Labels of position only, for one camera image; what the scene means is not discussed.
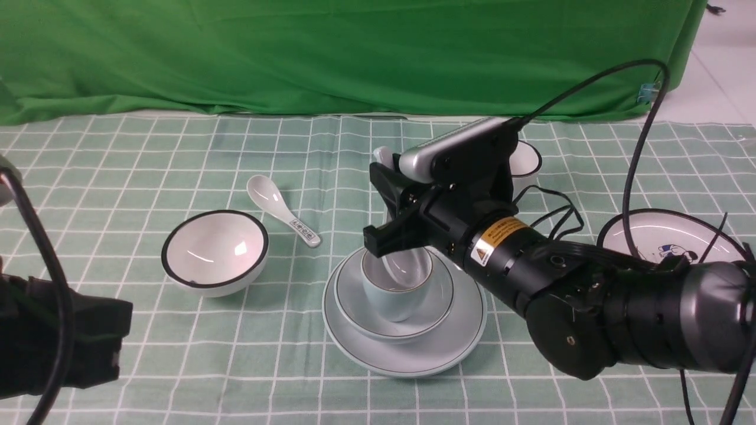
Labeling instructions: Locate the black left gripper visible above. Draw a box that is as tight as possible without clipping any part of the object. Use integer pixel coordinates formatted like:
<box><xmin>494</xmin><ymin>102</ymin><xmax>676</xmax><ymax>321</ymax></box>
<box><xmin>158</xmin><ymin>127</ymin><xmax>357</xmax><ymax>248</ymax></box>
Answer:
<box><xmin>0</xmin><ymin>273</ymin><xmax>133</xmax><ymax>397</ymax></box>

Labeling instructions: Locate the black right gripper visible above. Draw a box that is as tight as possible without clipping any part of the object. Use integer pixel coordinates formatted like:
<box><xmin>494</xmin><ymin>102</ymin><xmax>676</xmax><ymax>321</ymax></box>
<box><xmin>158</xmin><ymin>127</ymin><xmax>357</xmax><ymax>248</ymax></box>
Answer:
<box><xmin>363</xmin><ymin>158</ymin><xmax>527</xmax><ymax>283</ymax></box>

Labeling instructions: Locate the pale blue cup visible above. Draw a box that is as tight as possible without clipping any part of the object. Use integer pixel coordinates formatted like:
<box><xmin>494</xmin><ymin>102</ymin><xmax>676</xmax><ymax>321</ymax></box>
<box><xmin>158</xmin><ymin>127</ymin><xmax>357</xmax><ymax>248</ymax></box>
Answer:
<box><xmin>361</xmin><ymin>248</ymin><xmax>433</xmax><ymax>322</ymax></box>

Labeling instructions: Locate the pale blue bowl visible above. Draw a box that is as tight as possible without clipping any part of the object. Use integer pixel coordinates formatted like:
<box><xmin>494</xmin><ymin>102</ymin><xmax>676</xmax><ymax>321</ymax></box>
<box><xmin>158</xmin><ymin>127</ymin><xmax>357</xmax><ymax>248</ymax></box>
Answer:
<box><xmin>333</xmin><ymin>249</ymin><xmax>455</xmax><ymax>344</ymax></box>

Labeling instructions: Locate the plain white spoon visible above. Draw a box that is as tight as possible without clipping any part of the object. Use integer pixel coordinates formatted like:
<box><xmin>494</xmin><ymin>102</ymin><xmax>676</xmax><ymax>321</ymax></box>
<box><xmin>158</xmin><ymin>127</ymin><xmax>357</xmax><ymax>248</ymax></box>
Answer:
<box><xmin>373</xmin><ymin>147</ymin><xmax>428</xmax><ymax>291</ymax></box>

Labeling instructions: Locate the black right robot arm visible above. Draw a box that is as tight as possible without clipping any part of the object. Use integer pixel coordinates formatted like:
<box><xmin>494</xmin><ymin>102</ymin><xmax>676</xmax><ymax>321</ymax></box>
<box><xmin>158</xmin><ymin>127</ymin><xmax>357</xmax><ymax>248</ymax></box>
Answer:
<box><xmin>363</xmin><ymin>123</ymin><xmax>754</xmax><ymax>380</ymax></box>

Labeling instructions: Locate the white cup black rim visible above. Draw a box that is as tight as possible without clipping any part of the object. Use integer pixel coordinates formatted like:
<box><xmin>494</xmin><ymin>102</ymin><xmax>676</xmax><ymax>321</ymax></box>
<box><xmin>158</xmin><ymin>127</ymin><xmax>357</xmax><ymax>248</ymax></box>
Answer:
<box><xmin>509</xmin><ymin>140</ymin><xmax>543</xmax><ymax>199</ymax></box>

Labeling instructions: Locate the pale blue plate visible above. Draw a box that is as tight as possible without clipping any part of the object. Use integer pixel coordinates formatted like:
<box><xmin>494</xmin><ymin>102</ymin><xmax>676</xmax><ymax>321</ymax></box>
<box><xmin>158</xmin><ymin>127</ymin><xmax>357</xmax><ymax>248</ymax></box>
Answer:
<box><xmin>322</xmin><ymin>249</ymin><xmax>488</xmax><ymax>378</ymax></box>

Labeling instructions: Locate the green checkered tablecloth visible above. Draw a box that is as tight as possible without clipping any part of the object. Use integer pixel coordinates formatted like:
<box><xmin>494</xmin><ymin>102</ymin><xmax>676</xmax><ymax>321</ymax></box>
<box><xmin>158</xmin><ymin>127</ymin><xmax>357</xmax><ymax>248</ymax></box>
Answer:
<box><xmin>0</xmin><ymin>115</ymin><xmax>756</xmax><ymax>425</ymax></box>

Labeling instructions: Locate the white bowl black rim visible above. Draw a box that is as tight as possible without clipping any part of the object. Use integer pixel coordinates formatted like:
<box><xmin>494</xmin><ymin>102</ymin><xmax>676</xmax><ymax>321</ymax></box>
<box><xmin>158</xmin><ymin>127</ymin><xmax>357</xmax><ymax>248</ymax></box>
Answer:
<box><xmin>160</xmin><ymin>210</ymin><xmax>270</xmax><ymax>297</ymax></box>

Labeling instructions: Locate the green backdrop cloth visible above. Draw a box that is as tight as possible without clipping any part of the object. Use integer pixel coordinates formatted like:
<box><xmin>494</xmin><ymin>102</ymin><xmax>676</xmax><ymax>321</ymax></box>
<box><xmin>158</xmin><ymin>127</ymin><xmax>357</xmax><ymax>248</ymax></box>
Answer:
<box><xmin>1</xmin><ymin>1</ymin><xmax>705</xmax><ymax>126</ymax></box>

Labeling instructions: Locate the white plate with cartoon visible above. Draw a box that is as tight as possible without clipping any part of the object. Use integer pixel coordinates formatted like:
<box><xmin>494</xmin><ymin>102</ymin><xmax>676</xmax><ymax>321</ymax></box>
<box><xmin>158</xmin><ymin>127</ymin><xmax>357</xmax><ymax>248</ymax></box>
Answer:
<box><xmin>597</xmin><ymin>209</ymin><xmax>751</xmax><ymax>263</ymax></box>

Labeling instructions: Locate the blue clip on backdrop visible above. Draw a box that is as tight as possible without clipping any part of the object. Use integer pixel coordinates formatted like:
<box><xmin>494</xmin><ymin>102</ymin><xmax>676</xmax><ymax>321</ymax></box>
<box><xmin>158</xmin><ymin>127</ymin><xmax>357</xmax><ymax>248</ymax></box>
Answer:
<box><xmin>636</xmin><ymin>81</ymin><xmax>660</xmax><ymax>105</ymax></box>

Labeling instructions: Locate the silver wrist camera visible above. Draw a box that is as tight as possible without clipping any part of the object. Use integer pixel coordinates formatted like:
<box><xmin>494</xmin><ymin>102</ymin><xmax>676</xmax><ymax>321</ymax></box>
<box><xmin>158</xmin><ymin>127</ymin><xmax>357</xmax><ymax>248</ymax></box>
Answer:
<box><xmin>397</xmin><ymin>116</ymin><xmax>524</xmax><ymax>184</ymax></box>

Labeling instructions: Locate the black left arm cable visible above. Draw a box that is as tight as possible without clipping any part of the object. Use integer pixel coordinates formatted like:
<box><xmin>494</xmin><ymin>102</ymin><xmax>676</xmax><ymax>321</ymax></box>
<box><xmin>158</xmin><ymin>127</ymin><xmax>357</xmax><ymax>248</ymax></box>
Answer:
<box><xmin>0</xmin><ymin>165</ymin><xmax>76</xmax><ymax>425</ymax></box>

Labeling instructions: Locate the white spoon patterned handle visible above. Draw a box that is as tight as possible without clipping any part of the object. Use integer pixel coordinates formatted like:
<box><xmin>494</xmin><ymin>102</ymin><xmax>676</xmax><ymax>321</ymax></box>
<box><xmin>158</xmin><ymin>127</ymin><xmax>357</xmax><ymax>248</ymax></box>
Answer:
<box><xmin>246</xmin><ymin>175</ymin><xmax>322</xmax><ymax>248</ymax></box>

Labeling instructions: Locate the black camera cable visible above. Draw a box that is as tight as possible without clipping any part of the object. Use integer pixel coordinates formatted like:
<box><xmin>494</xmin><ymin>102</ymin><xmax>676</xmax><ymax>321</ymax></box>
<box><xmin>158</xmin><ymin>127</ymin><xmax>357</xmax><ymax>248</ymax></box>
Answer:
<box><xmin>508</xmin><ymin>59</ymin><xmax>756</xmax><ymax>425</ymax></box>

